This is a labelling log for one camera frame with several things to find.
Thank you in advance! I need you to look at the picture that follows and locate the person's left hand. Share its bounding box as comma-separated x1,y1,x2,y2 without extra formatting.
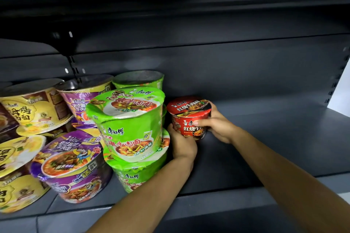
167,123,198,171

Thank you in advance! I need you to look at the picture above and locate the person's right hand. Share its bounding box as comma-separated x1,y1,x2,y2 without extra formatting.
192,102,241,145

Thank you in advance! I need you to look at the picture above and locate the red cup noodle bowl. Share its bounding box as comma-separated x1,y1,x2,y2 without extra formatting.
166,96,213,141

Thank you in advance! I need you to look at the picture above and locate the dark metal store shelving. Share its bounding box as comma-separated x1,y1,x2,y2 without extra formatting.
0,0,350,233

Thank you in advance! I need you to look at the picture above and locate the purple cup noodle bowl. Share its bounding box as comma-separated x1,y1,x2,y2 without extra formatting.
54,74,115,130
0,102,20,135
0,128,20,144
69,116,106,146
29,130,114,204

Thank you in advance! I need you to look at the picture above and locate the person's left forearm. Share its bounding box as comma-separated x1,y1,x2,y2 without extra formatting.
87,156,195,233

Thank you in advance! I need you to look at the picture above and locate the person's right forearm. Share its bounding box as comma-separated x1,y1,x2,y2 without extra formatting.
230,127,350,233

